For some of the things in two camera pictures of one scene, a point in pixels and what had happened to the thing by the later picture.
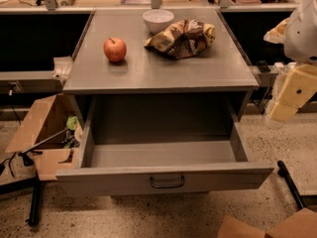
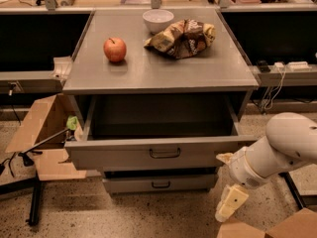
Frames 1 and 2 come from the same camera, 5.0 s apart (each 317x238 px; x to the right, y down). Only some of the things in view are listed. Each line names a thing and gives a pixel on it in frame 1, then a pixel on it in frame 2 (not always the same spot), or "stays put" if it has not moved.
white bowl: (158, 20) stays put
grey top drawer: (134, 169) -> (157, 131)
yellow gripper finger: (277, 34) -> (240, 171)
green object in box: (72, 122) stays put
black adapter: (263, 66) stays put
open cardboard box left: (53, 138) stays put
